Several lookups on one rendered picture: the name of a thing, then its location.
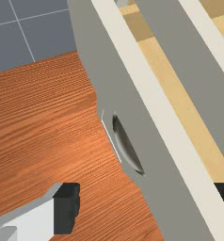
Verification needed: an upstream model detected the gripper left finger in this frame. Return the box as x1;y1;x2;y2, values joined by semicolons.
0;182;81;241

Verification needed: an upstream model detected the pale grey cabinet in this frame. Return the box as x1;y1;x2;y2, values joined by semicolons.
66;0;224;241

